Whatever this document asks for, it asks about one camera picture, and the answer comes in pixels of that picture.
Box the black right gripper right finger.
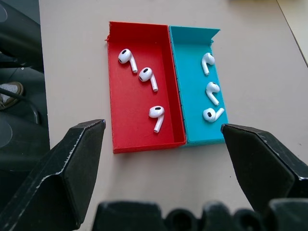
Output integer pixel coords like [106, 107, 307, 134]
[220, 123, 308, 212]

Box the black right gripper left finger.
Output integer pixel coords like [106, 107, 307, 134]
[0, 119, 106, 231]

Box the white and brown sneaker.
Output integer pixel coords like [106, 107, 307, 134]
[0, 81, 24, 111]

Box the blue plastic tray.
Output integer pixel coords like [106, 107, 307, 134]
[168, 25, 229, 148]

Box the red plastic tray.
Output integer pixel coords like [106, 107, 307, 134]
[105, 21, 187, 154]

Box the black office chair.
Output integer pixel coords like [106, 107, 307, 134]
[0, 0, 51, 210]

